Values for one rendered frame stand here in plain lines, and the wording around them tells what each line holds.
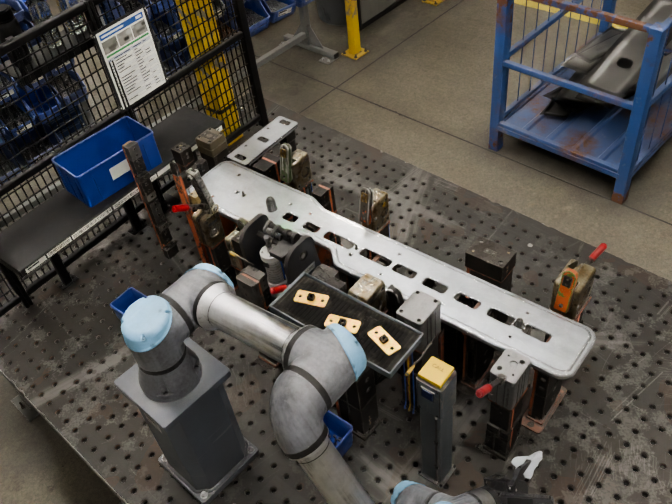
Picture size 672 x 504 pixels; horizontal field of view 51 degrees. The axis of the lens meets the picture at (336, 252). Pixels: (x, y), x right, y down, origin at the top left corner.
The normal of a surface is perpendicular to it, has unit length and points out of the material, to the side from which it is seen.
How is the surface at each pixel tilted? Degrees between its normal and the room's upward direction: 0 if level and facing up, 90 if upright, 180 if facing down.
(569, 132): 0
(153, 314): 7
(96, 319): 0
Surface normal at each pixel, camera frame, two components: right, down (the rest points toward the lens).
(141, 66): 0.78, 0.38
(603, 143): -0.11, -0.70
